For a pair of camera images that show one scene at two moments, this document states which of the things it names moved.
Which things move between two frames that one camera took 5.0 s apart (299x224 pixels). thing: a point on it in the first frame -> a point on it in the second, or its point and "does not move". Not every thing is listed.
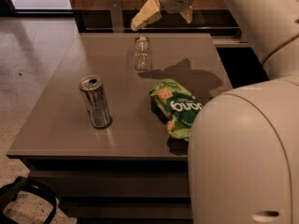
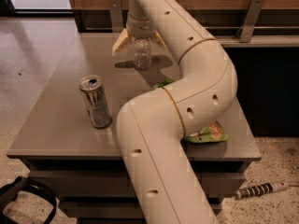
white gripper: (175, 1) -> (140, 27)
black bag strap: (9, 191) does not move
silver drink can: (93, 91) does not move
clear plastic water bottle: (142, 58) does not move
